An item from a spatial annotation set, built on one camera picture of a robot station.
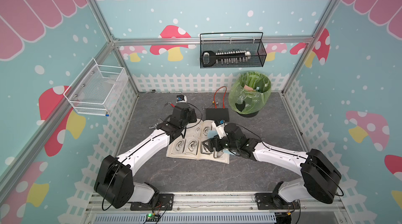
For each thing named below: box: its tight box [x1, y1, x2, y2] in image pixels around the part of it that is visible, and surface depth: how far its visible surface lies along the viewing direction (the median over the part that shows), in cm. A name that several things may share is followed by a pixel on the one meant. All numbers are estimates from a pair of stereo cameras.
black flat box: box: [205, 107, 230, 122], surface depth 109 cm
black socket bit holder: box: [201, 50, 252, 67], surface depth 91 cm
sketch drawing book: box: [166, 119, 230, 164], surface depth 91 cm
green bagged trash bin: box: [228, 71, 272, 118], surface depth 97 cm
